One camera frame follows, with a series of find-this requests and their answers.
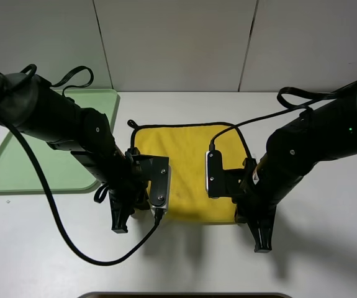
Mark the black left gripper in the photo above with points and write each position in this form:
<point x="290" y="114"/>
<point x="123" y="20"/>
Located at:
<point x="133" y="191"/>

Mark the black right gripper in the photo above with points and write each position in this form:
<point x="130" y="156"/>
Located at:
<point x="254" y="189"/>

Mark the yellow towel with black trim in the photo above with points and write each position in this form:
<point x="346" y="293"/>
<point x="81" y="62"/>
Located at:
<point x="185" y="145"/>

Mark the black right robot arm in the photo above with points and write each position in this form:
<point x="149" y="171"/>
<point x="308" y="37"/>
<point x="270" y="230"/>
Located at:
<point x="324" y="134"/>

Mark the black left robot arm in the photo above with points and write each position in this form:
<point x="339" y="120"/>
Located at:
<point x="29" y="105"/>

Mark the light green plastic tray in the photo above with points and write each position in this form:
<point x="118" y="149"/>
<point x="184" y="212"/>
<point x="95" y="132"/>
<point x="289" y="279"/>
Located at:
<point x="63" y="173"/>

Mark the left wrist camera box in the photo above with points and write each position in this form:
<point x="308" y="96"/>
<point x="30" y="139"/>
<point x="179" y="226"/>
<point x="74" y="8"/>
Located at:
<point x="159" y="191"/>

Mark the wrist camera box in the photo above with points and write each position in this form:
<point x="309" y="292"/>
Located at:
<point x="215" y="180"/>
<point x="159" y="191"/>

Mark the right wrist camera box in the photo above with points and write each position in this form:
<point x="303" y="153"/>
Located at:
<point x="215" y="180"/>

